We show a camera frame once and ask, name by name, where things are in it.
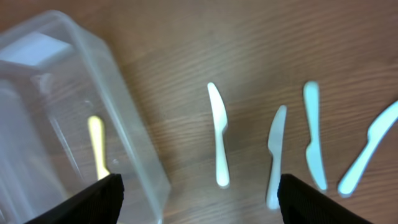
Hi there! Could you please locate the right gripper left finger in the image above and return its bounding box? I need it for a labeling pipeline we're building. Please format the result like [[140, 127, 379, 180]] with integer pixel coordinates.
[[27, 174, 124, 224]]

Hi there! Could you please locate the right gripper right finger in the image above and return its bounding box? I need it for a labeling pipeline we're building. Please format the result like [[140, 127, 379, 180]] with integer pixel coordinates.
[[277, 174, 371, 224]]

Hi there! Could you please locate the white plastic knife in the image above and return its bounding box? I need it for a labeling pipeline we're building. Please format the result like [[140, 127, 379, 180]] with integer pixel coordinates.
[[303, 81, 328, 191], [266, 105, 287, 210], [207, 82, 230, 189], [338, 101, 397, 197]]

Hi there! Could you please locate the yellow plastic knife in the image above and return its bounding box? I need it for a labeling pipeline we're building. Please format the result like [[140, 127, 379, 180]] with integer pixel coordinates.
[[87, 115, 110, 180]]

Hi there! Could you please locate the right clear plastic container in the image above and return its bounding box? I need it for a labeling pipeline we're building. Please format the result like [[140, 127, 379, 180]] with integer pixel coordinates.
[[1, 11, 170, 223]]

